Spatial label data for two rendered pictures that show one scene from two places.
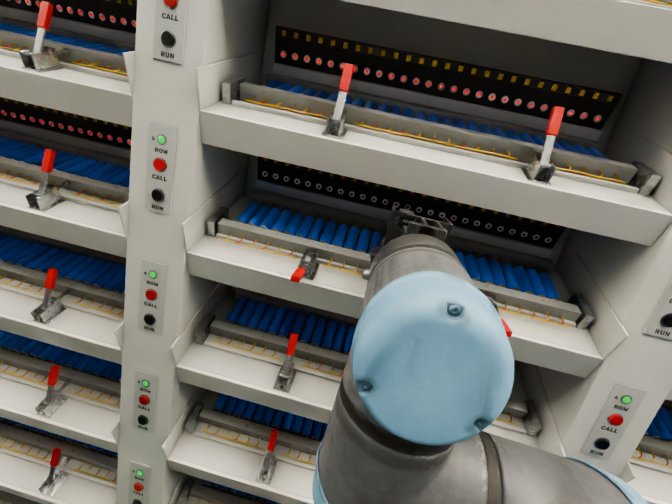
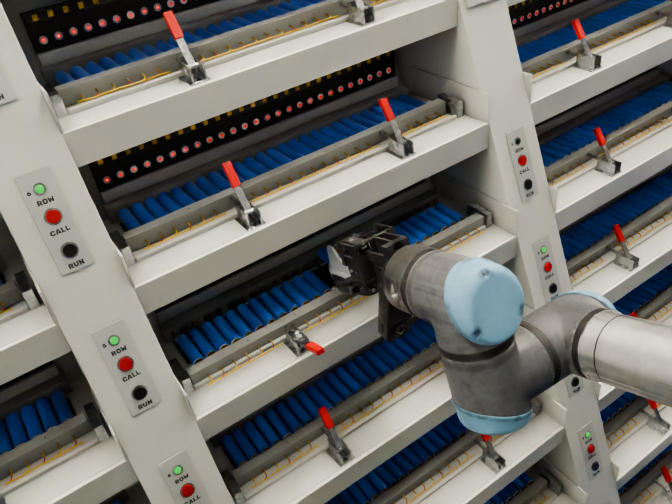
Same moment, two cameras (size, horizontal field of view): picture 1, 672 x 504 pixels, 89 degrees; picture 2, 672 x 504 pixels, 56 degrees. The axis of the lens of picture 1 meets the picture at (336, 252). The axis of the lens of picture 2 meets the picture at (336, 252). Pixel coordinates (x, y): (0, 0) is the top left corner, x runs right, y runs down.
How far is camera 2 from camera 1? 0.52 m
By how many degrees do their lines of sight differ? 27
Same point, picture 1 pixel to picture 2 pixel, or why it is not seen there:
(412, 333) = (479, 294)
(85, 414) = not seen: outside the picture
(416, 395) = (496, 318)
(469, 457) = (521, 335)
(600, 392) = (529, 257)
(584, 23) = (366, 45)
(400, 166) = (320, 211)
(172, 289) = (203, 466)
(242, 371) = (303, 482)
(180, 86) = (104, 281)
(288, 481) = not seen: outside the picture
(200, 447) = not seen: outside the picture
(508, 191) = (396, 175)
